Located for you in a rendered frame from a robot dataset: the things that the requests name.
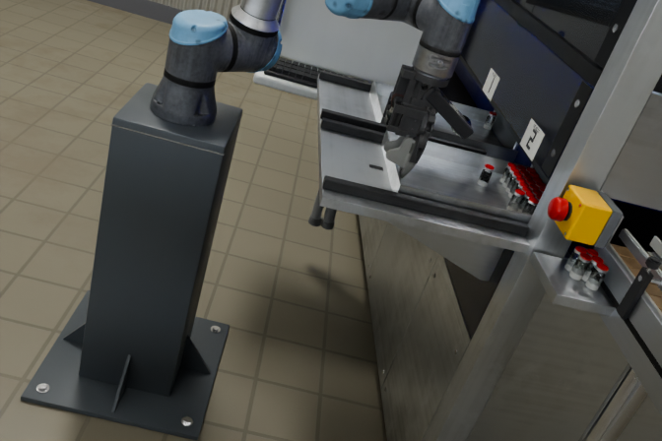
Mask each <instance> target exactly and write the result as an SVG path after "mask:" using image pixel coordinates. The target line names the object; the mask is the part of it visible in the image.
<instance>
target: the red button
mask: <svg viewBox="0 0 662 441"><path fill-rule="evenodd" d="M567 213H568V201H567V199H565V198H561V197H556V198H553V199H552V200H551V202H550V204H549V206H548V217H549V218H550V219H551V220H553V221H563V220H564V219H565V217H566V215H567Z"/></svg>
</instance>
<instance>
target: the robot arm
mask: <svg viewBox="0 0 662 441"><path fill-rule="evenodd" d="M282 1H283V0H241V3H240V4H239V5H237V6H234V7H233V8H232V10H231V14H230V17H229V19H228V20H226V18H225V17H223V16H222V15H220V14H217V13H214V12H211V11H208V12H206V11H204V10H187V11H183V12H180V13H178V14H177V15H176V16H175V17H174V19H173V21H172V26H171V29H170V31H169V42H168V48H167V54H166V60H165V70H164V75H163V77H162V79H161V81H160V83H159V85H158V86H157V88H156V90H155V92H154V94H153V96H152V99H151V106H150V107H151V110H152V111H153V112H154V113H155V114H156V115H158V116H159V117H160V118H162V119H164V120H166V121H169V122H172V123H175V124H180V125H185V126H206V125H209V124H212V123H213V122H214V121H215V120H216V115H217V104H216V96H215V83H216V78H217V73H218V72H247V73H256V72H262V71H266V70H268V69H270V68H272V67H273V66H274V65H275V64H276V62H277V61H278V59H279V57H280V55H281V51H282V44H281V41H282V36H281V33H280V31H279V27H280V26H279V23H278V21H277V19H276V17H277V14H278V12H279V9H280V6H281V4H282ZM479 3H480V0H325V4H326V6H327V8H328V9H329V11H330V12H332V13H333V14H335V15H337V16H343V17H346V18H349V19H359V18H362V19H375V20H385V21H398V22H403V23H406V24H408V25H410V26H412V27H414V28H416V29H418V30H420V31H423V33H422V36H421V39H420V42H419V45H418V48H417V51H416V54H415V57H414V60H413V63H412V64H413V66H412V67H411V66H407V65H404V64H402V67H401V70H400V73H399V76H398V79H397V82H396V85H395V88H394V91H393V92H391V93H390V96H389V99H388V101H387V104H386V107H385V110H384V113H383V117H384V121H385V124H386V128H387V129H386V131H390V132H394V133H395V135H399V138H398V139H397V140H394V141H388V142H386V143H385V144H384V147H383V149H384V150H385V151H386V154H385V156H386V158H387V159H388V160H390V161H392V162H394V163H395V164H397V165H399V166H400V170H399V173H400V177H401V178H403V177H404V176H406V175H407V174H408V173H409V172H410V171H411V170H412V169H413V168H414V166H415V165H416V163H418V161H419V159H420V157H421V156H422V154H423V152H424V150H425V148H426V145H427V142H428V139H429V136H430V134H431V132H432V129H433V126H434V123H435V118H436V116H435V115H436V114H437V113H439V114H440V115H441V116H442V117H443V118H444V120H445V121H446V122H447V123H448V124H449V125H450V126H451V129H452V131H453V132H454V133H455V134H458V135H459V136H460V137H461V138H462V139H464V140H465V139H467V138H468V137H470V136H471V135H472V134H473V133H474V131H473V128H472V126H471V121H470V119H469V118H468V117H467V116H465V115H463V114H462V113H461V112H460V111H459V110H458V109H457V108H456V107H455V106H454V105H453V103H452V102H451V101H450V100H449V99H448V98H447V97H446V96H445V95H444V94H443V92H442V91H441V90H440V89H439V88H446V87H447V85H448V83H449V80H450V78H451V77H452V75H453V73H454V70H455V67H456V65H457V62H458V59H459V57H460V54H461V52H462V49H463V46H464V44H465V41H466V39H467V36H468V33H469V31H470V28H471V26H472V24H473V23H474V21H475V15H476V12H477V9H478V6H479ZM422 85H423V86H422ZM390 99H391V100H390Z"/></svg>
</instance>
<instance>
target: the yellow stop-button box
mask: <svg viewBox="0 0 662 441"><path fill-rule="evenodd" d="M563 198H565V199H567V201H568V213H567V215H566V217H565V219H564V220H562V221H556V220H555V223H556V224H557V226H558V228H559V229H560V231H561V232H562V234H563V236H564V238H565V239H567V240H571V241H575V242H579V243H583V244H588V245H594V246H595V247H599V248H604V247H605V246H606V244H607V242H608V240H609V238H610V237H611V235H612V233H613V231H614V230H615V228H616V226H617V224H618V222H619V221H620V219H621V217H622V215H623V212H622V211H621V210H620V209H619V208H618V206H617V205H616V204H615V203H614V202H613V201H612V199H611V198H610V197H609V196H608V195H607V194H606V193H603V192H599V191H598V192H597V191H594V190H590V189H586V188H582V187H578V186H575V185H569V186H568V187H567V189H566V191H565V193H564V195H563Z"/></svg>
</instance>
